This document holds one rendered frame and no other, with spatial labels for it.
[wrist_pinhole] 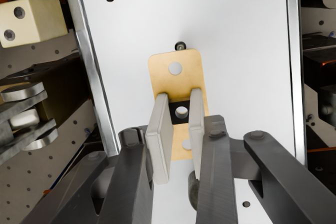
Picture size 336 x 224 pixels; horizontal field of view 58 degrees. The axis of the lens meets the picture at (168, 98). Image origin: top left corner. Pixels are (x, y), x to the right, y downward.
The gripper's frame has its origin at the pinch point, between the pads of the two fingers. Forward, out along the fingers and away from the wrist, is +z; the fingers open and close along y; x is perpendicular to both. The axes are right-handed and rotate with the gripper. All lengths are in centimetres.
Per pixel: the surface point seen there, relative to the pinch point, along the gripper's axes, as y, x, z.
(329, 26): 27, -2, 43
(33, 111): -13.1, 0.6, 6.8
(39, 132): -13.0, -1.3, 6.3
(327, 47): 21.2, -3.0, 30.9
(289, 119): 10.2, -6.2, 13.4
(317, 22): 24.6, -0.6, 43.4
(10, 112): -13.3, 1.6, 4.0
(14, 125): -14.6, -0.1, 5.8
